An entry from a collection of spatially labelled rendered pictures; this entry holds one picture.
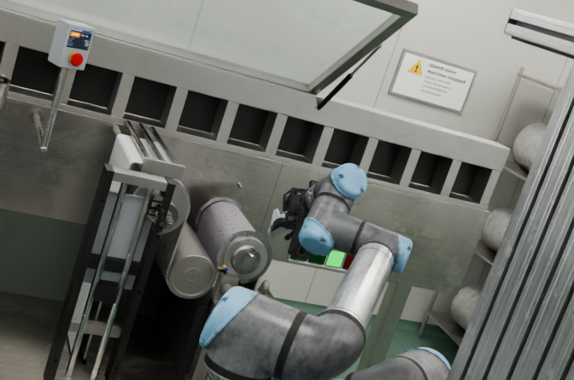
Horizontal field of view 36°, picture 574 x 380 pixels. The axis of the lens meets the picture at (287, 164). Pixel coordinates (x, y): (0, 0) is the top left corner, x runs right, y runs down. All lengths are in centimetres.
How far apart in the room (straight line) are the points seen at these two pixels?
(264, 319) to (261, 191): 118
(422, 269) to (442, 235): 13
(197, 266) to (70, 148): 48
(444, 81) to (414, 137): 272
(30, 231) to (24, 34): 54
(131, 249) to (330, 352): 75
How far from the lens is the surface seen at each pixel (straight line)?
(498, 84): 562
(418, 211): 279
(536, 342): 119
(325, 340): 142
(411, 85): 531
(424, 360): 189
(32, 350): 230
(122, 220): 204
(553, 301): 118
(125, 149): 220
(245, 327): 142
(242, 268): 225
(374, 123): 263
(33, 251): 252
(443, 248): 289
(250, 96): 248
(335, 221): 175
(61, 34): 203
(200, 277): 225
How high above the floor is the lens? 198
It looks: 12 degrees down
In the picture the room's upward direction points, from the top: 19 degrees clockwise
